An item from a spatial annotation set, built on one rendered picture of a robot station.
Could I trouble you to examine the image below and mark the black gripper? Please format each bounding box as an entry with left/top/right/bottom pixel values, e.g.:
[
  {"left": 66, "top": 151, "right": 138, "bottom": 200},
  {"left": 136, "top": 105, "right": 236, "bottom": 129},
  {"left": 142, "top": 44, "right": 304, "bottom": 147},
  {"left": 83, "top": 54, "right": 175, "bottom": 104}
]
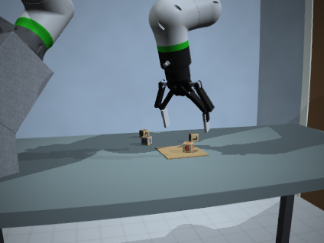
[{"left": 154, "top": 66, "right": 215, "bottom": 133}]

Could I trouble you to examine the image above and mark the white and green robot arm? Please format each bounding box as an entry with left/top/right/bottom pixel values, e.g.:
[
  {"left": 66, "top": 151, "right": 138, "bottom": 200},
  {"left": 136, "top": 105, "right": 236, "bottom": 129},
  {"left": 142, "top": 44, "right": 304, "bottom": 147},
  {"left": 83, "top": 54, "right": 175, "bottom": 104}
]
[{"left": 0, "top": 0, "right": 222, "bottom": 71}]

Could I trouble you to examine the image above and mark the tan square mat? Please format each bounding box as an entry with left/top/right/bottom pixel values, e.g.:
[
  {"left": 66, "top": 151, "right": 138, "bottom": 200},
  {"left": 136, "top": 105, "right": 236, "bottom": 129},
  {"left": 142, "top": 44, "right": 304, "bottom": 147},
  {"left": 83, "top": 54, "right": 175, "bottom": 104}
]
[{"left": 156, "top": 145, "right": 209, "bottom": 160}]

